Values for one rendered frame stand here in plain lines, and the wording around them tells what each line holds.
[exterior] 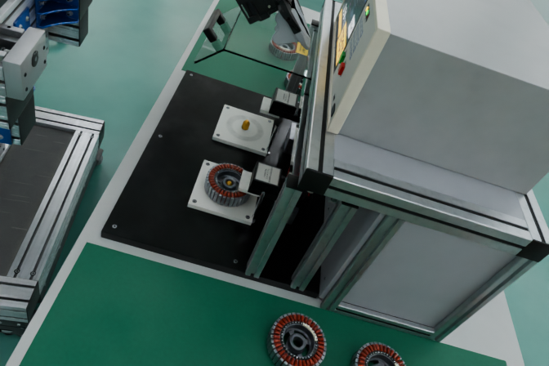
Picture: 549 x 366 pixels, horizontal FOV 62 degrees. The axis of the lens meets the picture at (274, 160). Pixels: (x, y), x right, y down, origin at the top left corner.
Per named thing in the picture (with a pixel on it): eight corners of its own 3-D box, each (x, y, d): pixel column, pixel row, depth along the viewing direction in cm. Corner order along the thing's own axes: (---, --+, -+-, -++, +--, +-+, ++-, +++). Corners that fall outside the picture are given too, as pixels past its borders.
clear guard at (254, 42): (193, 63, 102) (198, 40, 98) (217, 17, 119) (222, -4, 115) (330, 109, 105) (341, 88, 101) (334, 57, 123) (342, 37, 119)
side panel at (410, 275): (319, 308, 97) (389, 216, 76) (320, 296, 99) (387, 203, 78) (439, 342, 100) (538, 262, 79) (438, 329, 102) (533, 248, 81)
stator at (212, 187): (198, 198, 104) (200, 188, 101) (211, 166, 112) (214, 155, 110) (244, 214, 105) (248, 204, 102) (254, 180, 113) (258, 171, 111)
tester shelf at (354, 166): (296, 187, 74) (306, 168, 71) (319, 12, 125) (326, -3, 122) (538, 262, 79) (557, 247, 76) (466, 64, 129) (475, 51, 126)
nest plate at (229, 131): (212, 140, 121) (212, 136, 120) (223, 107, 132) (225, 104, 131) (265, 156, 122) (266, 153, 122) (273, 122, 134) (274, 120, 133)
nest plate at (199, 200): (187, 207, 103) (188, 203, 102) (203, 162, 114) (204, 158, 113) (250, 225, 104) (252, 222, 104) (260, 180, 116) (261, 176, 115)
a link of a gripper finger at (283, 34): (286, 57, 88) (262, 15, 83) (314, 46, 85) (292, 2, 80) (284, 65, 85) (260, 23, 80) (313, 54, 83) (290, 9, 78)
